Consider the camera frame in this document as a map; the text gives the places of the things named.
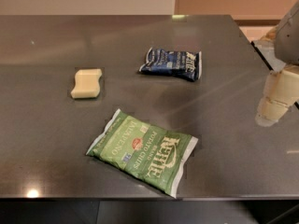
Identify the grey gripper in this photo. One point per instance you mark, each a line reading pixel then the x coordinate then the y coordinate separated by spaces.
pixel 289 37

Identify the blue chip bag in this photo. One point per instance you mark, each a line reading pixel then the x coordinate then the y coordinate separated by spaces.
pixel 182 64

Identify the green jalapeno chip bag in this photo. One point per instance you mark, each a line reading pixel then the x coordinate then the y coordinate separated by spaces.
pixel 147 152

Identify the yellow sponge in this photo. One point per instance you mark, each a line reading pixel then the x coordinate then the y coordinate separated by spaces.
pixel 86 84

